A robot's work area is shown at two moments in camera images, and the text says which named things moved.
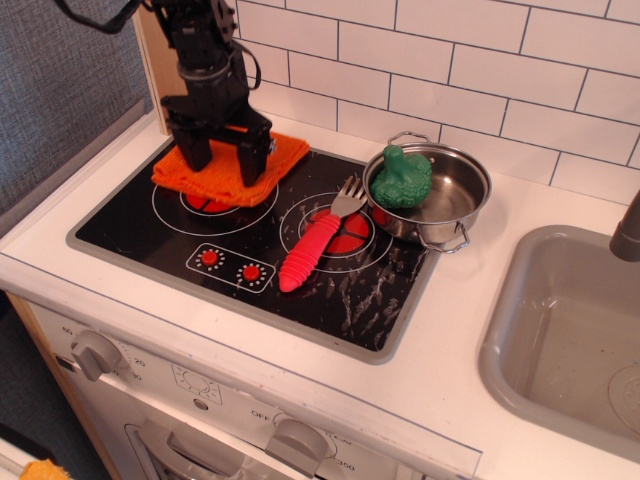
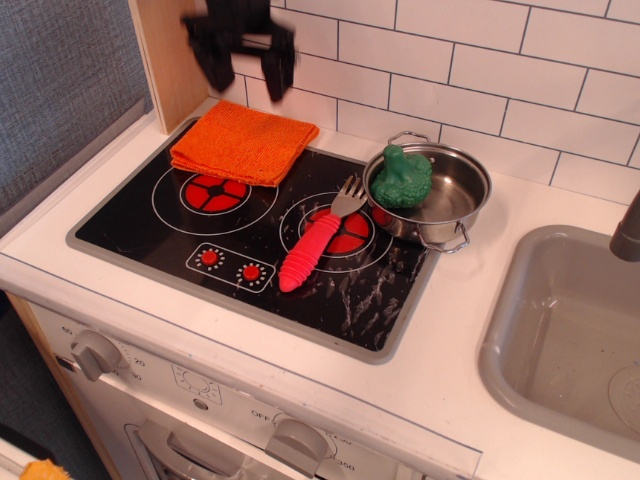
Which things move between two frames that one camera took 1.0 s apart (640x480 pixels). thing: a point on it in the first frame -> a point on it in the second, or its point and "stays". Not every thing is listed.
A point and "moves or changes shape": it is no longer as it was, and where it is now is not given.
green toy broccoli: (403, 182) stays
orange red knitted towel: (222, 179) moves or changes shape
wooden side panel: (160, 61) stays
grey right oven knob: (297, 446) stays
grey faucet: (625, 243) stays
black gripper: (218, 98) -> (216, 35)
